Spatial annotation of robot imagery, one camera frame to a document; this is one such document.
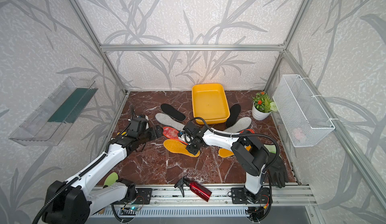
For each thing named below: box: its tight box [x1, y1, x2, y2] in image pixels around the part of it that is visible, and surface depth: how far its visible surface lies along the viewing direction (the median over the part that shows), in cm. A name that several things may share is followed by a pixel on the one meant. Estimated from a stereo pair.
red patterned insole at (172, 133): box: [162, 126, 188, 146], surface depth 98 cm
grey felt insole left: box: [154, 113, 185, 131], surface depth 104 cm
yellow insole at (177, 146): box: [163, 139, 201, 158], surface depth 93 cm
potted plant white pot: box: [250, 90, 278, 122], surface depth 96 cm
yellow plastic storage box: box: [191, 83, 231, 126], surface depth 114 cm
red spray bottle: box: [173, 175, 213, 202], surface depth 75 cm
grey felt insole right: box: [223, 116, 252, 134], surface depth 101 cm
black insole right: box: [225, 103, 242, 129], surface depth 107 cm
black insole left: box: [160, 103, 186, 122], surface depth 110 cm
